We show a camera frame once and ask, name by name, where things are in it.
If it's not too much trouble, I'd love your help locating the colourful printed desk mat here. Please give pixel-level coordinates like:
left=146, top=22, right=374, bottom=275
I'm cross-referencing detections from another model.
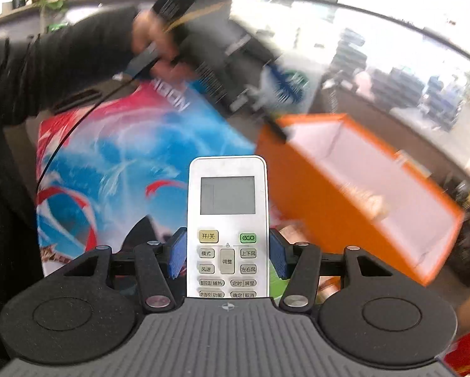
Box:
left=35, top=76, right=259, bottom=279

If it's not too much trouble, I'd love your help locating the red packet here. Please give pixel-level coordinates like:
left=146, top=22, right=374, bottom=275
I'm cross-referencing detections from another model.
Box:
left=442, top=328, right=470, bottom=377

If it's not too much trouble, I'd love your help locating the person's black clothing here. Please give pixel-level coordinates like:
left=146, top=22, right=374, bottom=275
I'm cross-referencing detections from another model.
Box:
left=0, top=123, right=47, bottom=375

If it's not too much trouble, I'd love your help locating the orange cardboard box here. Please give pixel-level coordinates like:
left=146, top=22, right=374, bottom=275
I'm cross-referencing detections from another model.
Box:
left=256, top=113, right=465, bottom=287

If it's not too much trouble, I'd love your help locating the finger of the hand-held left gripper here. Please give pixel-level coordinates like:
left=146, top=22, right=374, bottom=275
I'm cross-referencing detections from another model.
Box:
left=265, top=116, right=289, bottom=143

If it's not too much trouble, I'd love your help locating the black cable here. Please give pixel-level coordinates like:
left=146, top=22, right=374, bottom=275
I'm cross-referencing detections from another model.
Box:
left=35, top=73, right=139, bottom=193

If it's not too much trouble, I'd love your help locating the white remote control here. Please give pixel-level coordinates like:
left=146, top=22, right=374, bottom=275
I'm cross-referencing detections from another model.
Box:
left=187, top=156, right=269, bottom=299

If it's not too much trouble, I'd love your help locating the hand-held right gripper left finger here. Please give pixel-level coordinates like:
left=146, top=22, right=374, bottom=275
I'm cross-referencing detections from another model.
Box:
left=62, top=228, right=189, bottom=312

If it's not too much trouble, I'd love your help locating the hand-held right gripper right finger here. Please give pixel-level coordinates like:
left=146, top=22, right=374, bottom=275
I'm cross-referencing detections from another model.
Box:
left=268, top=228, right=393, bottom=312

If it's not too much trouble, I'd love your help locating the person's left forearm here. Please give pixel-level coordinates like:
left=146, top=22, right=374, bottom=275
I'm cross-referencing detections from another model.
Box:
left=0, top=5, right=141, bottom=126

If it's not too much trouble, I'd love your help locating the person's left hand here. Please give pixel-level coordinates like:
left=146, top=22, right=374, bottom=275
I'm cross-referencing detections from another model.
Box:
left=131, top=7, right=197, bottom=82

